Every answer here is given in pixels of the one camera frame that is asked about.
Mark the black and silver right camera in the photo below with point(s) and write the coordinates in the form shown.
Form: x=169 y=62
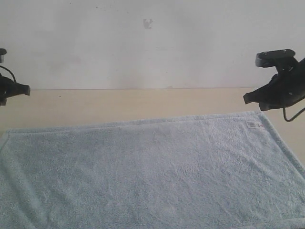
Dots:
x=275 y=58

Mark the light blue fluffy towel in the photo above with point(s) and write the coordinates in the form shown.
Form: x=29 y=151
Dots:
x=221 y=171

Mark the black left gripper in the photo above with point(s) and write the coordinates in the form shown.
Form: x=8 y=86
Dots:
x=8 y=88

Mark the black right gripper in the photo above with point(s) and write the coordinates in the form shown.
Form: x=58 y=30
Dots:
x=287 y=87

